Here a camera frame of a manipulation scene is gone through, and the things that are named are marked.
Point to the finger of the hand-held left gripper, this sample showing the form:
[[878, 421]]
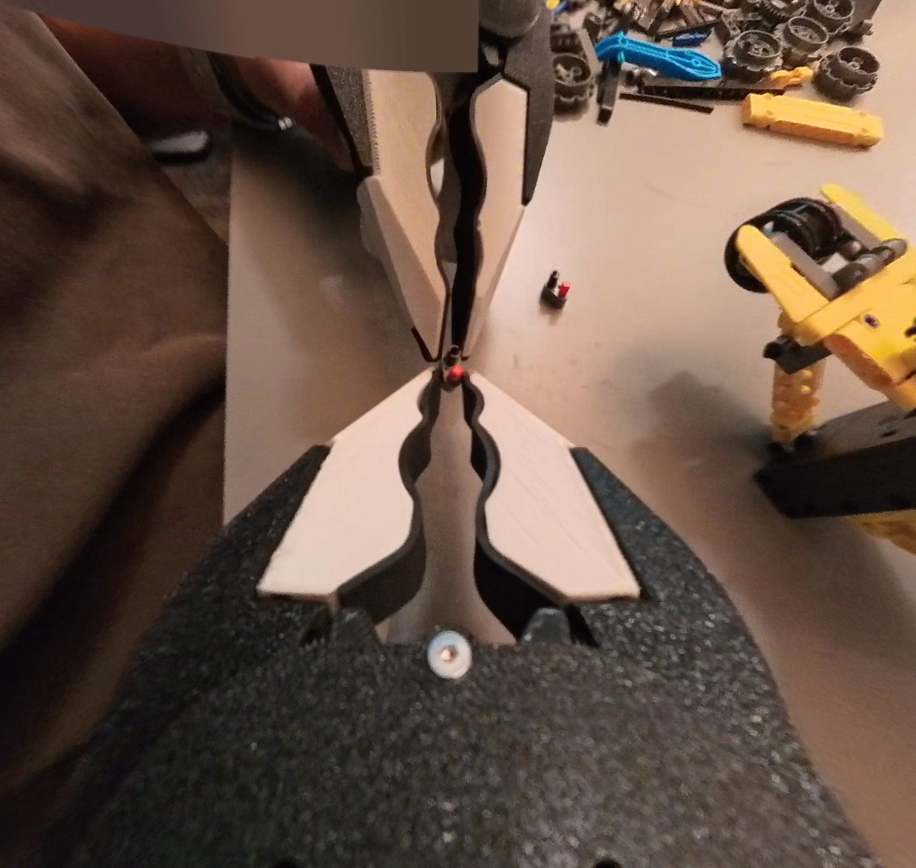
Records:
[[401, 195], [501, 167]]

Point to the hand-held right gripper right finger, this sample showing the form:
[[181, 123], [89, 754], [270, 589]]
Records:
[[547, 510]]

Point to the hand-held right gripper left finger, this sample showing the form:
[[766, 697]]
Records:
[[343, 510]]

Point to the small red toy pin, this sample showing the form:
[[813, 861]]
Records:
[[452, 377]]

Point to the person's left forearm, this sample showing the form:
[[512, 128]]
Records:
[[275, 92]]

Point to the black toy wheel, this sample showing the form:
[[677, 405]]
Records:
[[572, 77]]

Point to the black connector with red pin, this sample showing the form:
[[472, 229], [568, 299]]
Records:
[[557, 291]]

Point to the long black toy rack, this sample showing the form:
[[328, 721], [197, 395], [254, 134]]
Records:
[[669, 101]]

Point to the pile of toy brick parts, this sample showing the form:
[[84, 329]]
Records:
[[751, 2]]

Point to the long yellow toy beam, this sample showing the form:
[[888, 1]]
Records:
[[812, 119]]

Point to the yellow toy brick vehicle model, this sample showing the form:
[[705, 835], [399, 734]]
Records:
[[851, 324]]

